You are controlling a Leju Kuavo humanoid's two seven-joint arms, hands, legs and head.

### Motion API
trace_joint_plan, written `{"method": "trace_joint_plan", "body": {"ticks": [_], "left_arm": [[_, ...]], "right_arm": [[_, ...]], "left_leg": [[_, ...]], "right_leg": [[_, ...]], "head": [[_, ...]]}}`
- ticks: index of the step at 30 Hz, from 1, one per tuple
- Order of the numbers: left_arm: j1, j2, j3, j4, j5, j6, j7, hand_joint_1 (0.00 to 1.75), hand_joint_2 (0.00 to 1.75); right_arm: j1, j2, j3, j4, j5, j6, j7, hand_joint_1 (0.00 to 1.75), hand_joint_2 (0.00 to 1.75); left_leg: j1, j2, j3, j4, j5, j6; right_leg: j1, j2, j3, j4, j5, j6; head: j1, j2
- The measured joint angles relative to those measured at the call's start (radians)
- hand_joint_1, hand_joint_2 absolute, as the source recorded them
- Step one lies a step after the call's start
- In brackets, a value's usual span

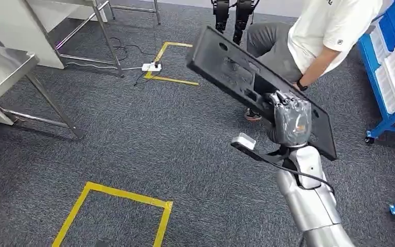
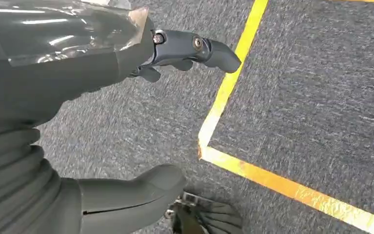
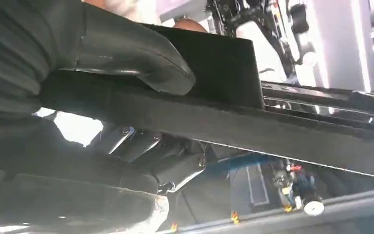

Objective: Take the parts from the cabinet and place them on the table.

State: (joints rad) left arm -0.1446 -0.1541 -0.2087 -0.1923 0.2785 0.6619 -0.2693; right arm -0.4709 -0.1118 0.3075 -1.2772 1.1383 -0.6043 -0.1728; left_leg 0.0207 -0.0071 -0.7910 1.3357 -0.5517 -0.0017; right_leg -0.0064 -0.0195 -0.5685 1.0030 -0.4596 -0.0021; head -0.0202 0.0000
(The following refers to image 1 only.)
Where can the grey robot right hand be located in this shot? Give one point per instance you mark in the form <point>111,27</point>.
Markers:
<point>291,122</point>

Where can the long black plastic panel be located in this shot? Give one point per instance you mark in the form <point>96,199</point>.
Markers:
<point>224,64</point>

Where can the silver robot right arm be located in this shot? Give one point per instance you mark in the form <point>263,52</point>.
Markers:
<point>310,204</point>

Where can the black wristwatch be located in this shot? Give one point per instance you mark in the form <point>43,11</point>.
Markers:
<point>301,86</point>

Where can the seated person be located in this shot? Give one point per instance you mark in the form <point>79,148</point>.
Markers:
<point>327,30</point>

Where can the black robot leg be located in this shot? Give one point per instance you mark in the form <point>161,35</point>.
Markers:
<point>242,17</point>
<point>220,13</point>

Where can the yellow floor tape square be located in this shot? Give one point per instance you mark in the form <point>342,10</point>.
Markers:
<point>170,80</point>

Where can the white power strip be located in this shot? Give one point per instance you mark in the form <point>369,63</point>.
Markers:
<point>151,66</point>

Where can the black camera bracket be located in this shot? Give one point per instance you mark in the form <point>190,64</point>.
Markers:
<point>269,157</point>

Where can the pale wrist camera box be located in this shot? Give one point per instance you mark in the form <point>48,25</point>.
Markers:
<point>244,140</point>

